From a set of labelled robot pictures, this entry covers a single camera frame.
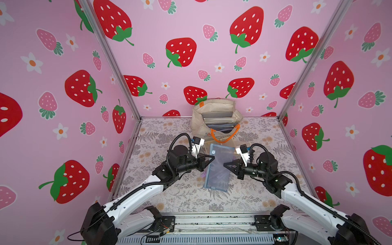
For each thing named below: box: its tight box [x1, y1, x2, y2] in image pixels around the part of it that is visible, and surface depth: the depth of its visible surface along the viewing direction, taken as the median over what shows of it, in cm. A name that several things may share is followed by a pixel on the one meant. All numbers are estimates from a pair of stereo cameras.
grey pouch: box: [201, 111, 238, 124], surface depth 105 cm
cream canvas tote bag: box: [191, 98, 244, 145], surface depth 103 cm
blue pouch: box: [203, 143, 235, 192], surface depth 72 cm
